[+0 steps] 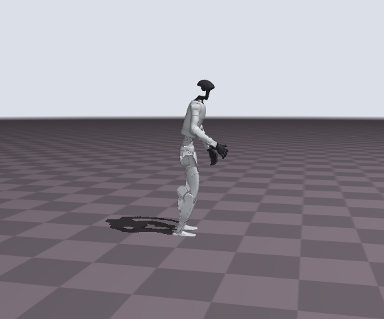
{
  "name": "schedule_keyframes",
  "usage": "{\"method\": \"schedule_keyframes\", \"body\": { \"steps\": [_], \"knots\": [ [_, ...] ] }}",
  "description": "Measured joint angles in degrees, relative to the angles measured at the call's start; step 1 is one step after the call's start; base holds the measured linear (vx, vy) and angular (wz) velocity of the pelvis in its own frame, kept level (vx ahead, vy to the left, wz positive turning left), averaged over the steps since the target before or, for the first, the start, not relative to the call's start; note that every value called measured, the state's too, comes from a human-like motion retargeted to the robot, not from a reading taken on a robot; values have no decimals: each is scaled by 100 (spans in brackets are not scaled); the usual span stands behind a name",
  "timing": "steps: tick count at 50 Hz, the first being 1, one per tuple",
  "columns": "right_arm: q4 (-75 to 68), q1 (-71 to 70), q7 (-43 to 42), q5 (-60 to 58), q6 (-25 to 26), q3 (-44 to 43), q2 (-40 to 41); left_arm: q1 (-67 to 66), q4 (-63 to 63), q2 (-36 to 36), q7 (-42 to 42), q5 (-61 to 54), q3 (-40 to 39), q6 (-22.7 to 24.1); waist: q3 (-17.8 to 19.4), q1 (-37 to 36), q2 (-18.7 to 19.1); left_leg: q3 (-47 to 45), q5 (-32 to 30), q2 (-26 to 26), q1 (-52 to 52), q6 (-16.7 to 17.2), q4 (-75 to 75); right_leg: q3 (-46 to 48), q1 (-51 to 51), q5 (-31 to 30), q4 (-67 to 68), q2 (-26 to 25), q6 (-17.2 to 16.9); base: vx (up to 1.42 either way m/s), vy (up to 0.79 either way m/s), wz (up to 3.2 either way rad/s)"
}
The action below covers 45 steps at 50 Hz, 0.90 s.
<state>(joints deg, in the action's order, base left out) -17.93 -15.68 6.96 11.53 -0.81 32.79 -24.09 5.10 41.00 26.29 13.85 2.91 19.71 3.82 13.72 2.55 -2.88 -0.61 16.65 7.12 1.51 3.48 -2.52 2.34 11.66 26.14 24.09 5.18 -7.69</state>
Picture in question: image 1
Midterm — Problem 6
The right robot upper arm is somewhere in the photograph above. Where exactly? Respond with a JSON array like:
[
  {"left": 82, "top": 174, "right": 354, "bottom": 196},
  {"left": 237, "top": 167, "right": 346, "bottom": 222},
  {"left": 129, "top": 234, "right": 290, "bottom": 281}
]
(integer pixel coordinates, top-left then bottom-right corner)
[{"left": 189, "top": 103, "right": 201, "bottom": 136}]

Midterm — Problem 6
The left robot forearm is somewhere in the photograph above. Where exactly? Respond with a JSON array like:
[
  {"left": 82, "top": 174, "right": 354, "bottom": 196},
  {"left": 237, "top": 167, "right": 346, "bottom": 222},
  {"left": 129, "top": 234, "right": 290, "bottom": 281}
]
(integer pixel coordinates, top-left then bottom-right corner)
[{"left": 202, "top": 129, "right": 210, "bottom": 150}]

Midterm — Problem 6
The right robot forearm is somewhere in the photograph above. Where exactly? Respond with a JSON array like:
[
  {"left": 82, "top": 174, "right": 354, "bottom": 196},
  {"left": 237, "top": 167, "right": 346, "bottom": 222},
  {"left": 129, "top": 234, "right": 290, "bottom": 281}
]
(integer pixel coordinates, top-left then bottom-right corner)
[{"left": 193, "top": 126, "right": 217, "bottom": 148}]

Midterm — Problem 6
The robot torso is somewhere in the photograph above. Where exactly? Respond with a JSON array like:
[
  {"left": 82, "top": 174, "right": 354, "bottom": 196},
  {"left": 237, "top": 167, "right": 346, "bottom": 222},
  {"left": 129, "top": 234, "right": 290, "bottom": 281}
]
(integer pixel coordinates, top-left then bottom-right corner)
[{"left": 179, "top": 100, "right": 206, "bottom": 156}]

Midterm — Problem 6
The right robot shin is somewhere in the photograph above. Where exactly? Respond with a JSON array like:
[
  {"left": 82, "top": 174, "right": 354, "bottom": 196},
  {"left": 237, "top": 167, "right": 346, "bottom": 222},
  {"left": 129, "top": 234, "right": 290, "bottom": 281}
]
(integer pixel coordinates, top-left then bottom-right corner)
[{"left": 176, "top": 193, "right": 197, "bottom": 234}]

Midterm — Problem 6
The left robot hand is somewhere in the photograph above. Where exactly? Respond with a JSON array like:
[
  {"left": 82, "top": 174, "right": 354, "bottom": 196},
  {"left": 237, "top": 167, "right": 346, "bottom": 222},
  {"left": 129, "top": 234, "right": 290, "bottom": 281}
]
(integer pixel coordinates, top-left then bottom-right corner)
[{"left": 207, "top": 146, "right": 218, "bottom": 165}]

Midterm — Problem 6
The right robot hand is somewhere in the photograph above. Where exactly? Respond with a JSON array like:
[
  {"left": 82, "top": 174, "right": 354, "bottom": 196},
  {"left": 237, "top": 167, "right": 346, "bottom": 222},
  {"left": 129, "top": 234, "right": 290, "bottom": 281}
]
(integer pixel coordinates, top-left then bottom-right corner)
[{"left": 210, "top": 141, "right": 228, "bottom": 159}]

